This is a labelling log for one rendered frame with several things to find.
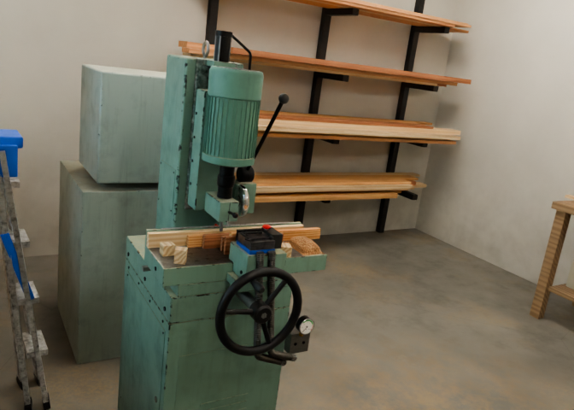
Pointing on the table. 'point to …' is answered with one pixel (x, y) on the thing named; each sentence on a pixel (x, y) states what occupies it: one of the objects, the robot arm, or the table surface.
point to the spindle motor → (231, 116)
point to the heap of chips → (305, 246)
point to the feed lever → (260, 143)
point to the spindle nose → (225, 182)
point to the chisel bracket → (220, 207)
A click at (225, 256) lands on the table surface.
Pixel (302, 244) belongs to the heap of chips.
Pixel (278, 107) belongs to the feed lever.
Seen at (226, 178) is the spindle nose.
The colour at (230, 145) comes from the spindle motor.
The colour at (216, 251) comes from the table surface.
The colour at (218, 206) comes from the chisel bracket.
